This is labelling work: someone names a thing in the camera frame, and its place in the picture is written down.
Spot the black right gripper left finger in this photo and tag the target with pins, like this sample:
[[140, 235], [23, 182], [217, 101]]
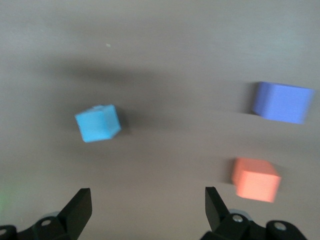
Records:
[[72, 217]]

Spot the purple cube block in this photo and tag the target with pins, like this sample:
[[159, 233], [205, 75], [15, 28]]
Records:
[[282, 103]]

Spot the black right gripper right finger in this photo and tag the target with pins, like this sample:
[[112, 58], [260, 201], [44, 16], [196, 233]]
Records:
[[220, 222]]

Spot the orange cube block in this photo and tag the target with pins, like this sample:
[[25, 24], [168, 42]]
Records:
[[255, 180]]

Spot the light blue cube block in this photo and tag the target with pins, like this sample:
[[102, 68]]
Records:
[[97, 123]]

